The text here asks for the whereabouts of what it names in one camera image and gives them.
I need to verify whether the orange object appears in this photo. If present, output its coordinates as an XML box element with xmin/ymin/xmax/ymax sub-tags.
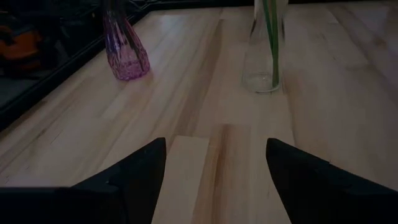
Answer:
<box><xmin>0</xmin><ymin>24</ymin><xmax>44</xmax><ymax>73</ymax></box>

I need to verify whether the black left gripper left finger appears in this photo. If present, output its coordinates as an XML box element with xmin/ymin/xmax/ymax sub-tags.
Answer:
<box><xmin>0</xmin><ymin>137</ymin><xmax>167</xmax><ymax>224</ymax></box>

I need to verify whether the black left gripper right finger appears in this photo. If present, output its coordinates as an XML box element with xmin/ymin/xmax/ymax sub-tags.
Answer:
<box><xmin>265</xmin><ymin>137</ymin><xmax>398</xmax><ymax>224</ymax></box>

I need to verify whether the small smooth clear glass vase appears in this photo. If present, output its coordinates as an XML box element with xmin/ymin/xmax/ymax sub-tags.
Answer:
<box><xmin>241</xmin><ymin>0</ymin><xmax>290</xmax><ymax>95</ymax></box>

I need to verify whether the pink glass vase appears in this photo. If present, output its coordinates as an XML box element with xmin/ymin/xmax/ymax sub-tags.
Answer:
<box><xmin>101</xmin><ymin>0</ymin><xmax>152</xmax><ymax>82</ymax></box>

